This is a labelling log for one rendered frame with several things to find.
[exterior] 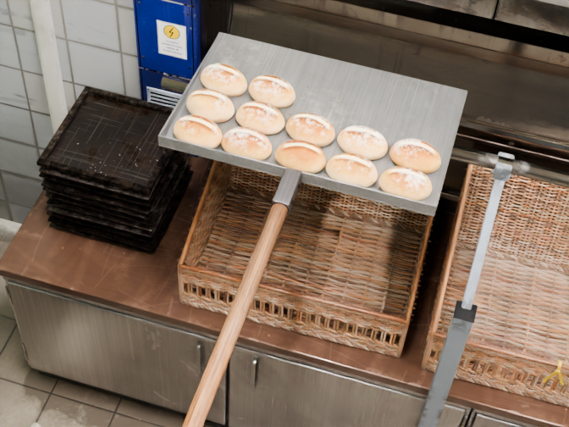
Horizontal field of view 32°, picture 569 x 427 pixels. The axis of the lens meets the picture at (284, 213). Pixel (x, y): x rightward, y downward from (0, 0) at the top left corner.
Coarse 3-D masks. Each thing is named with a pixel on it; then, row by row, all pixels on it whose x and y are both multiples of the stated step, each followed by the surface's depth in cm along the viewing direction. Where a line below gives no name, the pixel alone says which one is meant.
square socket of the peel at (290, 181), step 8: (288, 168) 186; (288, 176) 185; (296, 176) 185; (280, 184) 184; (288, 184) 184; (296, 184) 184; (280, 192) 182; (288, 192) 183; (296, 192) 186; (280, 200) 181; (288, 200) 181; (288, 208) 182
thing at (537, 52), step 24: (288, 0) 228; (312, 0) 226; (336, 0) 224; (360, 0) 225; (384, 0) 225; (384, 24) 225; (408, 24) 223; (432, 24) 221; (456, 24) 221; (480, 24) 221; (504, 24) 222; (504, 48) 221; (528, 48) 219; (552, 48) 217
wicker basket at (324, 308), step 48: (240, 192) 264; (336, 192) 258; (192, 240) 236; (240, 240) 254; (288, 240) 254; (336, 240) 256; (384, 240) 256; (288, 288) 245; (336, 288) 245; (384, 288) 247; (336, 336) 234; (384, 336) 230
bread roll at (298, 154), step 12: (288, 144) 188; (300, 144) 188; (312, 144) 188; (276, 156) 190; (288, 156) 188; (300, 156) 187; (312, 156) 187; (324, 156) 189; (300, 168) 188; (312, 168) 188
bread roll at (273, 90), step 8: (256, 80) 200; (264, 80) 199; (272, 80) 198; (280, 80) 199; (256, 88) 199; (264, 88) 198; (272, 88) 198; (280, 88) 198; (288, 88) 199; (256, 96) 200; (264, 96) 199; (272, 96) 198; (280, 96) 198; (288, 96) 199; (272, 104) 199; (280, 104) 199; (288, 104) 200
